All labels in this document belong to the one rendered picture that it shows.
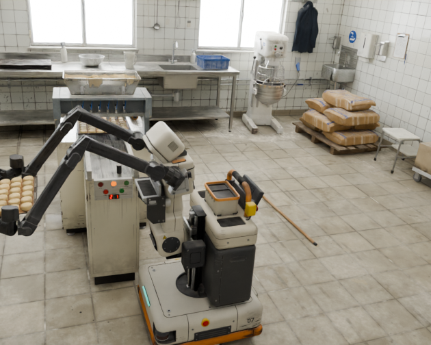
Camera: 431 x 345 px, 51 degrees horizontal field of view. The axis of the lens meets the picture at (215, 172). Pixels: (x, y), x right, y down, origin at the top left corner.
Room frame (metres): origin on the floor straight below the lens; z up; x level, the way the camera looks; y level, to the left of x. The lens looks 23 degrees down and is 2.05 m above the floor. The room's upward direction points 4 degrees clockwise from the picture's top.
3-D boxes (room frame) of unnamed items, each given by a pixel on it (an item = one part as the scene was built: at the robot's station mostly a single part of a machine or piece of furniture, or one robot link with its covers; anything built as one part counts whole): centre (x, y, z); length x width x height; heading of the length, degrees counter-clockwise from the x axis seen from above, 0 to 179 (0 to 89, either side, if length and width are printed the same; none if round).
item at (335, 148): (6.23, -1.72, 0.06); 1.20 x 0.80 x 0.11; 23
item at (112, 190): (2.58, 0.64, 0.77); 0.24 x 0.04 x 0.14; 109
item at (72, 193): (3.85, 1.07, 0.42); 1.28 x 0.72 x 0.84; 19
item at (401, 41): (6.26, -2.36, 1.37); 0.27 x 0.02 x 0.40; 21
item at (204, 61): (6.48, 0.16, 0.95); 0.40 x 0.30 x 0.14; 114
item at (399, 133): (5.38, -2.33, 0.23); 0.45 x 0.45 x 0.46; 13
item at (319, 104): (6.48, -1.64, 0.47); 0.72 x 0.42 x 0.17; 111
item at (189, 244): (2.19, 0.19, 0.62); 0.28 x 0.27 x 0.25; 21
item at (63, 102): (3.40, 0.92, 1.01); 0.72 x 0.33 x 0.34; 109
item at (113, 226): (2.92, 0.76, 0.45); 0.70 x 0.34 x 0.90; 19
